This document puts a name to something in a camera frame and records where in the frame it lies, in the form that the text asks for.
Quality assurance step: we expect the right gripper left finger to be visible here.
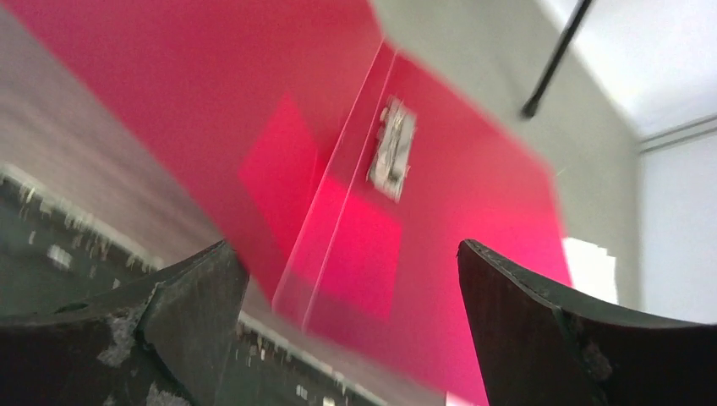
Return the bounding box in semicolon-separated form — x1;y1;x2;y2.
1;242;248;405

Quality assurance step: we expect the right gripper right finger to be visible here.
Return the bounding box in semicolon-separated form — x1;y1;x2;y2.
457;239;716;406

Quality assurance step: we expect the stack of white paper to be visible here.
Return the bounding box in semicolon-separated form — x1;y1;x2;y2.
562;237;618;305

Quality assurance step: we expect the red plastic folder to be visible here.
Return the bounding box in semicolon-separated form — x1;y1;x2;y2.
6;1;570;405

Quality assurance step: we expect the metal folder clip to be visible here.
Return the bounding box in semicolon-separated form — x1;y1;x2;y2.
366;96;417;202

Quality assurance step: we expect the black music stand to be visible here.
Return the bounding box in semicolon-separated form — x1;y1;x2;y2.
520;0;593;120

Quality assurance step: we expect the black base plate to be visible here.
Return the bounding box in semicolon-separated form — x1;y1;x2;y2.
1;166;381;405

